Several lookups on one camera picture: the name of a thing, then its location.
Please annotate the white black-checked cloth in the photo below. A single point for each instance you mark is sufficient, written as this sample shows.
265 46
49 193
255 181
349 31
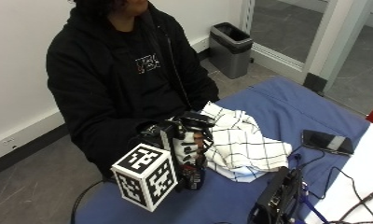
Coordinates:
240 146

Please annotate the grey waste bin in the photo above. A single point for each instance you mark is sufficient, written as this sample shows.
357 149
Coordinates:
229 53

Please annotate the black smartphone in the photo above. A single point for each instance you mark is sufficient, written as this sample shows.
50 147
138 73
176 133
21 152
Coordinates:
327 141

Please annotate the glass door with white frame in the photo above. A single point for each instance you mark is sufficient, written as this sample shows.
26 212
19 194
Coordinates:
319 46

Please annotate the white cube of black markers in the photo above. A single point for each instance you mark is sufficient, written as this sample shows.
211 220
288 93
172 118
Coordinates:
146 177

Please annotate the the person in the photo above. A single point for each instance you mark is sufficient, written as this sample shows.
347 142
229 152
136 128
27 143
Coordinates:
120 93

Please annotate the black electronic box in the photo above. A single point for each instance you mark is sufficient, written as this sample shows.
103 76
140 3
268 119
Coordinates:
277 196

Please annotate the blue table cover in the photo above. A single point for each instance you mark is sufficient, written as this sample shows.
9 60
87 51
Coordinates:
277 105

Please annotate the white sheet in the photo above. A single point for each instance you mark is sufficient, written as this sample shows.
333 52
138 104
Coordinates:
360 174

